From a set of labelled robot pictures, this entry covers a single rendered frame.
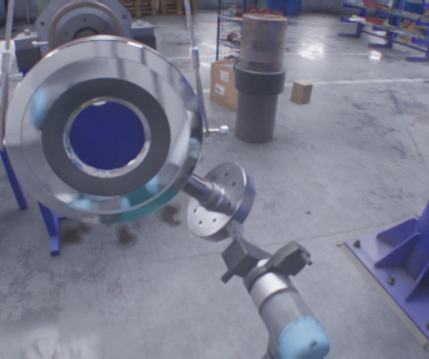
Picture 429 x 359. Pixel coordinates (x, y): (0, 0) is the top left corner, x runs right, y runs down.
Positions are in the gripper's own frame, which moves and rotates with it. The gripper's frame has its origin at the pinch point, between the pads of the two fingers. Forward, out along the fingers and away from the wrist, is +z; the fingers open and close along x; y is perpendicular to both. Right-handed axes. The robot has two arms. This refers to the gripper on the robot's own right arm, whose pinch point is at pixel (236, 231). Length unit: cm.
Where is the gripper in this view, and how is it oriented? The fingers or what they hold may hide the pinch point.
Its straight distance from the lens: 70.3
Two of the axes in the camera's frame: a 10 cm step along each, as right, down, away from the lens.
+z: -3.0, -4.8, 8.3
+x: 7.2, 4.6, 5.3
